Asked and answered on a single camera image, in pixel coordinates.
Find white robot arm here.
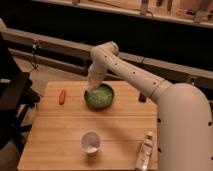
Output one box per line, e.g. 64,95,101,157
86,42,213,171

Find green ceramic bowl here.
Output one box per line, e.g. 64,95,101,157
84,84,114,110

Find orange carrot toy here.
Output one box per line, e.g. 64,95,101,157
59,90,66,105

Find small black box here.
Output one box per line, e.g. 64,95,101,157
138,93,147,103

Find white paper cup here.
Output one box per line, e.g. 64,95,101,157
80,131,101,155

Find clear plastic bottle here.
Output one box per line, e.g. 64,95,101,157
135,131,154,171

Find black hanging cable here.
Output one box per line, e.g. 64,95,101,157
31,41,40,73

